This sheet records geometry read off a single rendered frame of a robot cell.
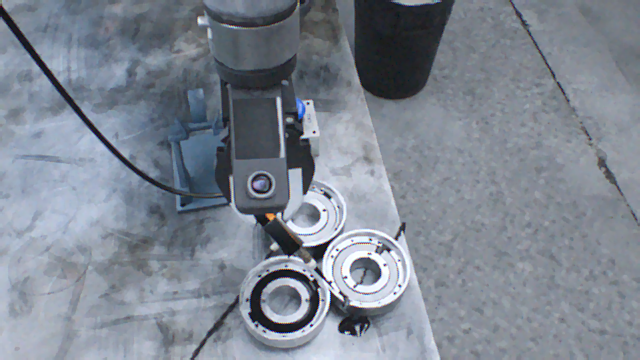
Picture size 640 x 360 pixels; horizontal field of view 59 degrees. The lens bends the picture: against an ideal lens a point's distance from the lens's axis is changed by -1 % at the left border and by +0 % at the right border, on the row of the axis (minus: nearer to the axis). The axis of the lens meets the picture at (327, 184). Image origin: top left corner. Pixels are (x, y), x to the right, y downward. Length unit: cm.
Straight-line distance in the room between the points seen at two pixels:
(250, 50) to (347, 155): 41
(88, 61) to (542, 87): 165
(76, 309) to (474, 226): 127
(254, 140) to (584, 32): 218
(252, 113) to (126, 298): 35
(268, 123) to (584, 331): 137
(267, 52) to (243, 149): 8
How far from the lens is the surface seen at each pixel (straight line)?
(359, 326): 70
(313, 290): 69
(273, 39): 45
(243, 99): 48
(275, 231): 60
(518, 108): 214
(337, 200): 75
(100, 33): 108
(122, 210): 82
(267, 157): 47
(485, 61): 228
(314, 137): 80
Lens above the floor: 145
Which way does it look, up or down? 54 degrees down
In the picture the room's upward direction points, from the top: 3 degrees clockwise
